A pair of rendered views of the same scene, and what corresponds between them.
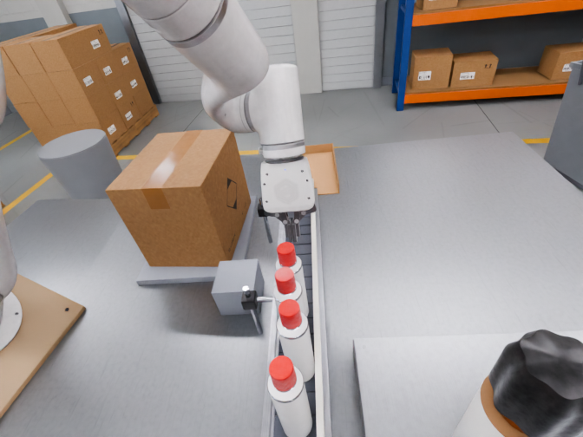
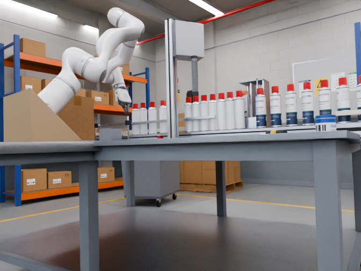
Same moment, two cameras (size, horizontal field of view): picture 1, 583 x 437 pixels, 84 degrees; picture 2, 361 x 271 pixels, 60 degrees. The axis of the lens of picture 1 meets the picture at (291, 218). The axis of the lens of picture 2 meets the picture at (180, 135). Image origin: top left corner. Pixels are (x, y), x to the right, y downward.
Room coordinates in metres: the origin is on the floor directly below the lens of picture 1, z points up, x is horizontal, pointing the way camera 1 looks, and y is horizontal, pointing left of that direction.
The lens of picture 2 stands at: (-0.70, 1.73, 0.80)
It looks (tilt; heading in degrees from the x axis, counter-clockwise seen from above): 2 degrees up; 295
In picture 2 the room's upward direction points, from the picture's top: 2 degrees counter-clockwise
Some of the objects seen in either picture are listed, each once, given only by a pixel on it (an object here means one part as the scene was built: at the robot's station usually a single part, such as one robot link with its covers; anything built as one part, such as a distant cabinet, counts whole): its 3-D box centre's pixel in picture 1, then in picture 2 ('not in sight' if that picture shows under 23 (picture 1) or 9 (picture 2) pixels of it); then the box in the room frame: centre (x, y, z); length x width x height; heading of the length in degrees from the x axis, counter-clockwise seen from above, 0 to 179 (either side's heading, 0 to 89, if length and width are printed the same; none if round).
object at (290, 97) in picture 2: not in sight; (291, 105); (-0.55, 0.14, 0.98); 0.05 x 0.05 x 0.20
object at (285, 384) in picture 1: (290, 399); (163, 116); (0.21, 0.04, 0.98); 0.05 x 0.05 x 0.20
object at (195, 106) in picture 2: not in sight; (196, 113); (-0.03, 0.08, 0.98); 0.05 x 0.05 x 0.20
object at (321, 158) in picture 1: (302, 169); not in sight; (1.07, -0.07, 0.85); 0.30 x 0.26 x 0.04; 173
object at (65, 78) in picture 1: (85, 88); not in sight; (3.94, 2.06, 0.57); 1.20 x 0.83 x 1.14; 169
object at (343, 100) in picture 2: not in sight; (343, 100); (-0.77, 0.17, 0.98); 0.05 x 0.05 x 0.20
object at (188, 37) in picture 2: not in sight; (186, 41); (-0.01, 0.16, 1.38); 0.17 x 0.10 x 0.19; 48
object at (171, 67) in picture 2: not in sight; (171, 79); (0.06, 0.21, 1.17); 0.04 x 0.04 x 0.67; 83
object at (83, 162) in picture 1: (94, 179); not in sight; (2.30, 1.48, 0.31); 0.46 x 0.46 x 0.62
